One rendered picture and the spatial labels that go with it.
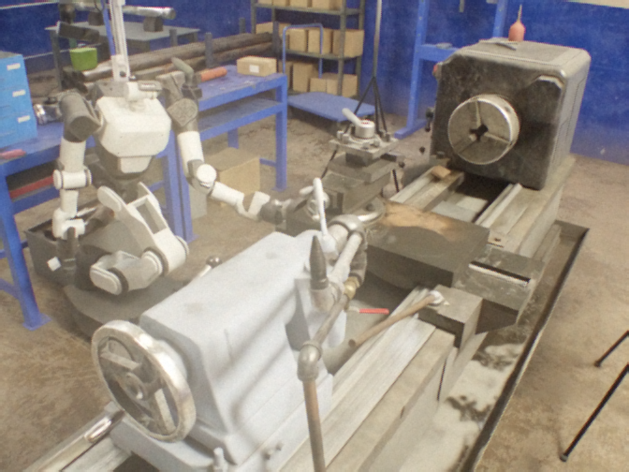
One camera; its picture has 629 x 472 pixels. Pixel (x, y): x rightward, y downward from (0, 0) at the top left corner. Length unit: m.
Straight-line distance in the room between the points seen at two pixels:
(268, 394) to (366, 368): 0.36
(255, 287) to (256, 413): 0.22
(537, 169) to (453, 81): 0.49
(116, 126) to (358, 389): 1.38
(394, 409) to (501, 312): 0.47
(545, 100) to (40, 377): 2.39
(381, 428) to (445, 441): 0.61
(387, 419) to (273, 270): 0.41
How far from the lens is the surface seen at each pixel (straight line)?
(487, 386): 2.02
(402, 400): 1.28
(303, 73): 6.36
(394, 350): 1.40
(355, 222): 1.32
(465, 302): 1.54
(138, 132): 2.22
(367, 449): 1.18
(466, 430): 1.85
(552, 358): 2.90
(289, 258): 1.09
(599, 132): 5.74
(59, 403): 2.59
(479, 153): 2.22
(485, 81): 2.37
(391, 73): 6.25
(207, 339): 0.91
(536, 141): 2.37
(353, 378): 1.30
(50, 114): 3.11
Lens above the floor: 1.72
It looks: 30 degrees down
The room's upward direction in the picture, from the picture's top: 2 degrees clockwise
